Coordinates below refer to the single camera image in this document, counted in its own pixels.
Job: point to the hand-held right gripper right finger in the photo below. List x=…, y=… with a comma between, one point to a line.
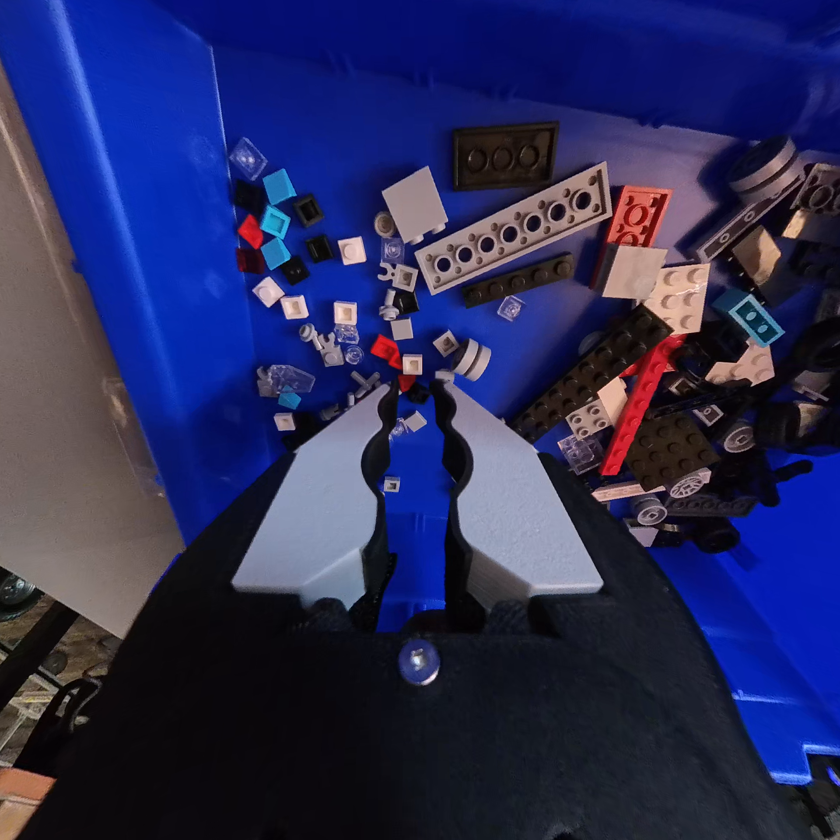
x=518, y=518

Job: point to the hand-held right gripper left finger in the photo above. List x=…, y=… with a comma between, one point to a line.
x=308, y=512

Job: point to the blue plastic bin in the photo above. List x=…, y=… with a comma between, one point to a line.
x=341, y=98

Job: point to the long black studded plate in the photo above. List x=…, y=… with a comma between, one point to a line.
x=590, y=377

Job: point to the small grey round wheel hub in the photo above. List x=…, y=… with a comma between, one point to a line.
x=474, y=359

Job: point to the long red plate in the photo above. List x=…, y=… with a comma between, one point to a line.
x=640, y=400

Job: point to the narrow black studded plate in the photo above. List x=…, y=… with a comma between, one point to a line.
x=518, y=281

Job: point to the pile of mixed toy bricks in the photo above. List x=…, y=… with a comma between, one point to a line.
x=735, y=407

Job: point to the light grey square tile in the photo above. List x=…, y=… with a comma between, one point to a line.
x=633, y=272

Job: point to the white studded plate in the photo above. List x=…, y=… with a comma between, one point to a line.
x=682, y=295

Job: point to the long light grey holed plate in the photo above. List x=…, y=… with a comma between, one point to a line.
x=518, y=220

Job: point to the caster wheel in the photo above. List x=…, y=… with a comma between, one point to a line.
x=14, y=590

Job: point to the teal two-hole tile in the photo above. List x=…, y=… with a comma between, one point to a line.
x=751, y=320

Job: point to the scatter of tiny toy pieces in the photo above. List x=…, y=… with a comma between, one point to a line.
x=282, y=187

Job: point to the white square brick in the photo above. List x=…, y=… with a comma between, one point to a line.
x=415, y=200

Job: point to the short red plate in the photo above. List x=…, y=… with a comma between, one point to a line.
x=640, y=210

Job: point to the dark brown three-hole plate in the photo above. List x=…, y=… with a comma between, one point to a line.
x=476, y=172

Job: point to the large grey wheel hub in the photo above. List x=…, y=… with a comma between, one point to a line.
x=764, y=167

